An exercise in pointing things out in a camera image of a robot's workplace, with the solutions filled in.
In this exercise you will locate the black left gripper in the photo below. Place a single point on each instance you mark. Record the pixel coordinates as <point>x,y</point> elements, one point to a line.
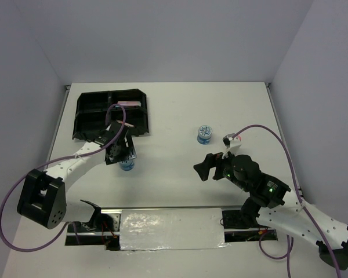
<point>129,152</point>

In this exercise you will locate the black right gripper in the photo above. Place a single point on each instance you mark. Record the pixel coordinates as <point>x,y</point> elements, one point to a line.
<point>210,160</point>

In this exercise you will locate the blue paint jar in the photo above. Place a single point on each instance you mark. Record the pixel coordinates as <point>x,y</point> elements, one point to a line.
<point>126,165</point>
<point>204,134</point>

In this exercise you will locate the thin orange highlighter pen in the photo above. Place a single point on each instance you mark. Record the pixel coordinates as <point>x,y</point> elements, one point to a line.
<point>129,125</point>

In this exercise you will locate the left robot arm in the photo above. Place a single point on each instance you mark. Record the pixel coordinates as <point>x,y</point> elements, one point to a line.
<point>43,197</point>

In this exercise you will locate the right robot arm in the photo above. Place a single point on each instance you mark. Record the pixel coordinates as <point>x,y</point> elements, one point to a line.
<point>273,203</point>

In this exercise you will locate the black four-compartment organizer tray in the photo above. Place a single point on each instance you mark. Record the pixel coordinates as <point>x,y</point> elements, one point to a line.
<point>92,113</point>

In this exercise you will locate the silver foil-covered panel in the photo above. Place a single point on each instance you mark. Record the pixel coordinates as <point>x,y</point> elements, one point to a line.
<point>171,229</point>

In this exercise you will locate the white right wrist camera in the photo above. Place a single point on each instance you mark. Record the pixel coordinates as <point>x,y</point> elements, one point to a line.
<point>232,145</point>

